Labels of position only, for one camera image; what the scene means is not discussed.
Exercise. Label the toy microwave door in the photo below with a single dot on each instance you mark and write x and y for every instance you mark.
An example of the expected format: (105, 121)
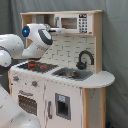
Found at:
(67, 21)

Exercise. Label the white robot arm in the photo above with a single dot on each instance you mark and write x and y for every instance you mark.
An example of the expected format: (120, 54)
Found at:
(12, 47)

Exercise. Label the wooden toy kitchen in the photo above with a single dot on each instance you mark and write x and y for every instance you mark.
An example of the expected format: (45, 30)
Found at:
(79, 50)

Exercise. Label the metal toy sink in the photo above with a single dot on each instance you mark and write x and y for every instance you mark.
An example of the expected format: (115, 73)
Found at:
(73, 74)

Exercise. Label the black stove top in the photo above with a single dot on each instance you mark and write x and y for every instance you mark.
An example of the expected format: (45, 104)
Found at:
(38, 66)

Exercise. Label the right stove knob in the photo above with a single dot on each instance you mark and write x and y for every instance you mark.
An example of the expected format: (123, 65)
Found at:
(34, 83)

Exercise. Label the stove knob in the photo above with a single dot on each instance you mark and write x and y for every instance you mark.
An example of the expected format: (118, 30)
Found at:
(34, 83)
(15, 78)

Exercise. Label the cabinet door with dispenser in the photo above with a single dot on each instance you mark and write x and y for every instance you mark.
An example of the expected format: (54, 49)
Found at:
(63, 106)

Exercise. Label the white oven door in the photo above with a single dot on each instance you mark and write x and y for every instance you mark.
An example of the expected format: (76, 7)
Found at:
(29, 100)

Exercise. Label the grey range hood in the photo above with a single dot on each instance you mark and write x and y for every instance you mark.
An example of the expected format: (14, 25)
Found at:
(50, 30)

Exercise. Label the left stove knob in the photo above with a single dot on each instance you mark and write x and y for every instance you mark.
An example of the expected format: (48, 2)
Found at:
(15, 78)

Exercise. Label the grey backdrop curtain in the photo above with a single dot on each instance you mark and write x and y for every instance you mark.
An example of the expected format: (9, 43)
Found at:
(115, 42)

